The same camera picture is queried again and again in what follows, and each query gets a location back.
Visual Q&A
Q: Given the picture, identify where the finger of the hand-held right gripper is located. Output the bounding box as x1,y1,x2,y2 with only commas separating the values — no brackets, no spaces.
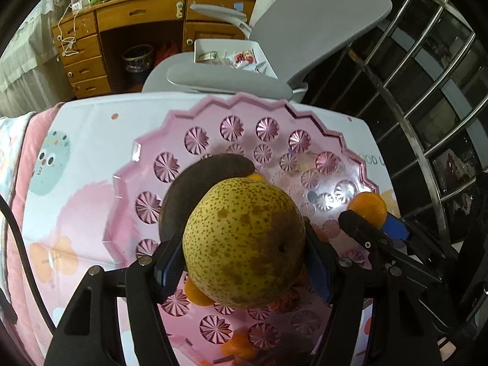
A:
339,211,445,286
380,213,458,262

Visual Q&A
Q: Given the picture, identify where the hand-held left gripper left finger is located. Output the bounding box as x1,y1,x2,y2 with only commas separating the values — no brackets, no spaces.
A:
44,229,188,366

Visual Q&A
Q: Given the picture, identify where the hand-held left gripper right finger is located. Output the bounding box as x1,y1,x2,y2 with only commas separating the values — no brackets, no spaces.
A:
303,225,443,366

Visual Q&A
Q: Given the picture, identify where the small red lychee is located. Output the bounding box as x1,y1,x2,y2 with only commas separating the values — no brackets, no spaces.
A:
269,288,304,313

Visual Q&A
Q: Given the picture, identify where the yellow speckled pear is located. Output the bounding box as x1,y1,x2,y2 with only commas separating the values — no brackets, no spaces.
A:
182,177,307,309

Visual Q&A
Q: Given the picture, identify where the pink plastic bowl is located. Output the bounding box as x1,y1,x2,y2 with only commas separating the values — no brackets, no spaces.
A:
103,92,381,366

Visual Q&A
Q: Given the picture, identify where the metal window grille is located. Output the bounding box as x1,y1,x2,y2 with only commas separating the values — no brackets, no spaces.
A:
301,0,488,245

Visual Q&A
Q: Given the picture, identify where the pink quilt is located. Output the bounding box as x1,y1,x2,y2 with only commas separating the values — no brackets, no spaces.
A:
5,103,63,366

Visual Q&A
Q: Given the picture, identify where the floral blanket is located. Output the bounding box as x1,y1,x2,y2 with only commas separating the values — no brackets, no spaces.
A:
0,112,37,206

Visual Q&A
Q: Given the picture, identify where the white storage box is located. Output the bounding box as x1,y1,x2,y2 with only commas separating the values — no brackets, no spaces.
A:
194,39,279,79

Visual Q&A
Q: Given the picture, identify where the dark trash bin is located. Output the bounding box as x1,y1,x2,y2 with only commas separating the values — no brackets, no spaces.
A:
122,44,155,84

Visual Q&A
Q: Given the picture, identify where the red plastic bag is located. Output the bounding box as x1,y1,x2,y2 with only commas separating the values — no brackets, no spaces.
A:
154,41,181,66

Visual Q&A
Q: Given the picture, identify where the grey office chair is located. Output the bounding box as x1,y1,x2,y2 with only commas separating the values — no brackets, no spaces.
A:
141,0,393,103

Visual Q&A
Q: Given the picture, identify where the white lace cloth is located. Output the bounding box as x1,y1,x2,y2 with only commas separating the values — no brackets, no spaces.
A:
0,0,73,115

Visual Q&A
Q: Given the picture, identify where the wooden desk with drawers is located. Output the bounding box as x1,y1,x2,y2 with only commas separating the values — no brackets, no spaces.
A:
51,0,260,100

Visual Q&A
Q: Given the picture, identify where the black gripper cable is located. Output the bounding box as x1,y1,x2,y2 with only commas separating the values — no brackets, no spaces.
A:
0,194,58,332

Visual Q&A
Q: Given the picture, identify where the white charger cable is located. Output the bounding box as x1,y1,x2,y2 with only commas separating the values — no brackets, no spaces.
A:
57,4,83,59

